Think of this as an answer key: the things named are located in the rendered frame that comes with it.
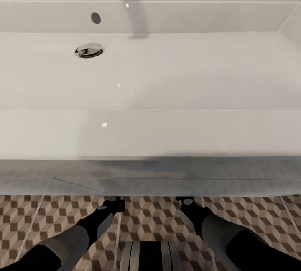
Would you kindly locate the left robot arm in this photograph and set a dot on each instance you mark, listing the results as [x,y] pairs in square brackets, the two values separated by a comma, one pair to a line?
[63,251]

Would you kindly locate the furniture sink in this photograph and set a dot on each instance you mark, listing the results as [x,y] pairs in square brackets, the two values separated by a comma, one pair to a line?
[170,98]

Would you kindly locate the robot trunk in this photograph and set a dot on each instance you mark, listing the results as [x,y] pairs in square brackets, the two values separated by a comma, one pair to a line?
[150,256]

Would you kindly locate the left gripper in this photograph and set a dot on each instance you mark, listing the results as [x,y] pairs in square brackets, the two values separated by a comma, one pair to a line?
[119,205]

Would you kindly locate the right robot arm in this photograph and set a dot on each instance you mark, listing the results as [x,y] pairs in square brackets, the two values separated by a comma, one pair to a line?
[237,247]

